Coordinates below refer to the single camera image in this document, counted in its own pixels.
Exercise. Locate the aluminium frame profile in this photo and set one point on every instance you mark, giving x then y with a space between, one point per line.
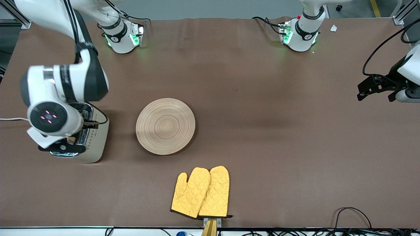
398 20
25 25

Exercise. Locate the brown table cover cloth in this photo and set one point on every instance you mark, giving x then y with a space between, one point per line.
229 82

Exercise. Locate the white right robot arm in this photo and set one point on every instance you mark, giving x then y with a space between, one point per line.
49 85

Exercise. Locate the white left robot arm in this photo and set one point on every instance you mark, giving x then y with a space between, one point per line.
303 32

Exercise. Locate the blue round cap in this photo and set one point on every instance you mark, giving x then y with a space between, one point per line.
180 234

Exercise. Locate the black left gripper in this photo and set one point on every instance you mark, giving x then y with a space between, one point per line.
392 79

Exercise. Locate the chrome and cream toaster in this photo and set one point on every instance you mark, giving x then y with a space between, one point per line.
96 144

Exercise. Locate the round wooden plate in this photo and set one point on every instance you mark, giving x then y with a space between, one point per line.
165 126

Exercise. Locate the small black round knob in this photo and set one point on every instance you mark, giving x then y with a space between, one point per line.
339 7

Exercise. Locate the small grey metal bracket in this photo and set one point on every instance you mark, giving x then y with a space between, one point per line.
219 222

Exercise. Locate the small white paper scrap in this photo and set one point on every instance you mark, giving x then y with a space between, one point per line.
333 28

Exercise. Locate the yellow wooden stick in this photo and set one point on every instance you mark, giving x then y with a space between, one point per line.
210 229

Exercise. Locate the yellow quilted oven mitt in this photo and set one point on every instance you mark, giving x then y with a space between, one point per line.
190 196
216 193

